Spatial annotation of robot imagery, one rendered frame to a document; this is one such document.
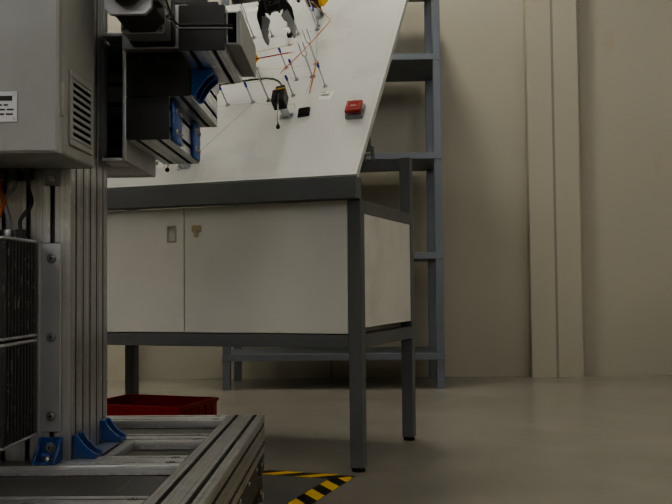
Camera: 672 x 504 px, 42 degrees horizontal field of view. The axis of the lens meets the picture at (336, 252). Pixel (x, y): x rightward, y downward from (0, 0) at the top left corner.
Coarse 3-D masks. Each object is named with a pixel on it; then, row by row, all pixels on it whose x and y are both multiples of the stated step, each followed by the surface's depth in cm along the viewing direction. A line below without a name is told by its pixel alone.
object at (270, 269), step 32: (192, 224) 279; (224, 224) 275; (256, 224) 272; (288, 224) 268; (320, 224) 264; (192, 256) 279; (224, 256) 275; (256, 256) 271; (288, 256) 268; (320, 256) 264; (192, 288) 279; (224, 288) 275; (256, 288) 271; (288, 288) 267; (320, 288) 264; (192, 320) 278; (224, 320) 274; (256, 320) 271; (288, 320) 267; (320, 320) 263
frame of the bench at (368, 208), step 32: (352, 224) 261; (352, 256) 260; (352, 288) 260; (352, 320) 260; (128, 352) 351; (352, 352) 259; (128, 384) 350; (352, 384) 259; (352, 416) 259; (352, 448) 258
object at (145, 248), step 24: (120, 216) 289; (144, 216) 286; (168, 216) 282; (120, 240) 288; (144, 240) 285; (168, 240) 282; (120, 264) 288; (144, 264) 285; (168, 264) 282; (120, 288) 288; (144, 288) 285; (168, 288) 282; (120, 312) 287; (144, 312) 284; (168, 312) 281
